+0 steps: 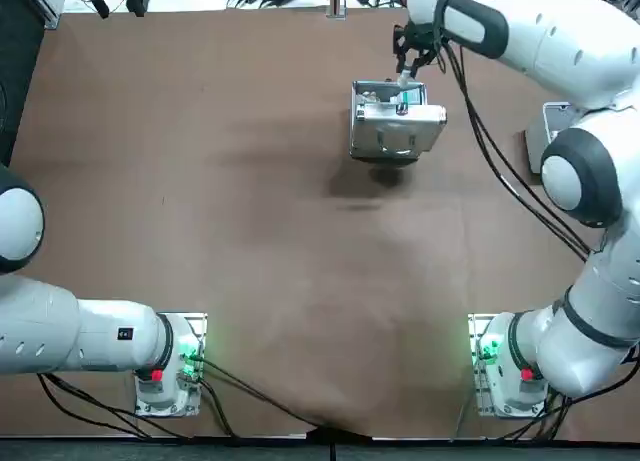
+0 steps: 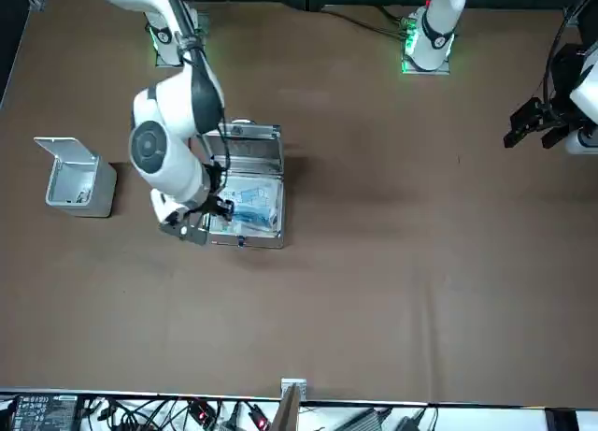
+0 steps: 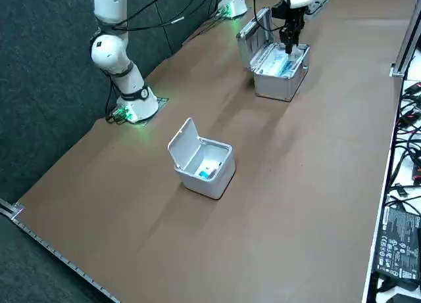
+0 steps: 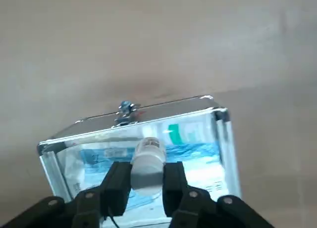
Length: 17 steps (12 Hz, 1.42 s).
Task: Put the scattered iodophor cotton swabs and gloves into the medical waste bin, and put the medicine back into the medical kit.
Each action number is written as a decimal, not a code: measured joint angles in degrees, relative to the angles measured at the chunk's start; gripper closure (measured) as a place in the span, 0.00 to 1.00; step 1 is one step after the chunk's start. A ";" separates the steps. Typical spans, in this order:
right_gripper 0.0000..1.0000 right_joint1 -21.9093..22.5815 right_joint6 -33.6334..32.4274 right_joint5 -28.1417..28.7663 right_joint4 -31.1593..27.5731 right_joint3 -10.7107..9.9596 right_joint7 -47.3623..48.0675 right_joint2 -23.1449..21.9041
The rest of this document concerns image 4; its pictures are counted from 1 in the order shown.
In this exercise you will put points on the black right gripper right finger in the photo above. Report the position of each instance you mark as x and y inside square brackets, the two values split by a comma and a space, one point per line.
[195, 203]

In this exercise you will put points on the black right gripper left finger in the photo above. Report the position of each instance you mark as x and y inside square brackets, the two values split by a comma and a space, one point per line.
[94, 200]

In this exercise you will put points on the white medicine bottle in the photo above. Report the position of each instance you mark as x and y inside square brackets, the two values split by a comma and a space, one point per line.
[148, 163]

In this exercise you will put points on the green white medicine box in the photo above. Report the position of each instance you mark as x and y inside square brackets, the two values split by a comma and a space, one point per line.
[176, 134]

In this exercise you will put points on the aluminium medical kit case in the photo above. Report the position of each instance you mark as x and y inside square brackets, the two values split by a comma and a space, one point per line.
[173, 111]

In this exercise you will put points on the blue white supply packet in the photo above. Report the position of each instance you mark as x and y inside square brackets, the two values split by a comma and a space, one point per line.
[198, 158]

